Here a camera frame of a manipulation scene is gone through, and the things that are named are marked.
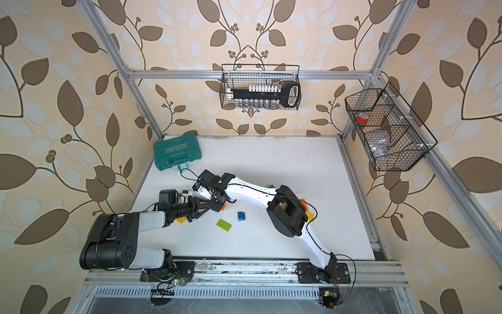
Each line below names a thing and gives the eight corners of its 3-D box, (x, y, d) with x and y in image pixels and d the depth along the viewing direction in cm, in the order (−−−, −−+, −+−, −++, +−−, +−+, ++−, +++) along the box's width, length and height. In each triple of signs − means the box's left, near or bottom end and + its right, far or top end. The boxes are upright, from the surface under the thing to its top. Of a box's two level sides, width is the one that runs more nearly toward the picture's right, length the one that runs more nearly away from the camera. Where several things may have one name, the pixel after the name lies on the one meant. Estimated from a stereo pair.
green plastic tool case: (158, 171, 106) (154, 165, 102) (156, 148, 117) (153, 143, 113) (203, 158, 112) (201, 152, 108) (197, 137, 123) (195, 132, 119)
